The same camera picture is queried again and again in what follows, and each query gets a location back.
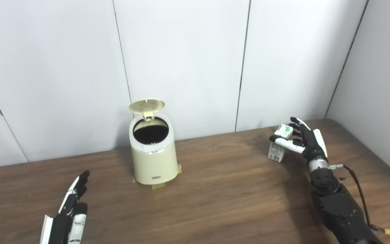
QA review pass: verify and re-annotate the green white milk carton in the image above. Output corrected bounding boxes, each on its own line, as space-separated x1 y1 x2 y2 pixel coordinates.
267 124 294 163

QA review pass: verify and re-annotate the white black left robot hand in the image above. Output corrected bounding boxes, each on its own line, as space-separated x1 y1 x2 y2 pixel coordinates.
39 170 90 244

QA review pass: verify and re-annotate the cream round bin lid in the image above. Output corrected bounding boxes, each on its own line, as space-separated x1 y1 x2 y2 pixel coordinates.
129 99 166 122

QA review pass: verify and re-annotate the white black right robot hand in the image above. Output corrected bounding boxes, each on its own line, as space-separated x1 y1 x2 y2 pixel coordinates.
269 117 328 163

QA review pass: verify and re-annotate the cream-colored bin body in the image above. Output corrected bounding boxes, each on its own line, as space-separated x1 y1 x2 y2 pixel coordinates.
129 114 178 185

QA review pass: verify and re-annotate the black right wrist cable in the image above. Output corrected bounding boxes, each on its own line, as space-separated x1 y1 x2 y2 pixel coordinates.
330 164 390 235

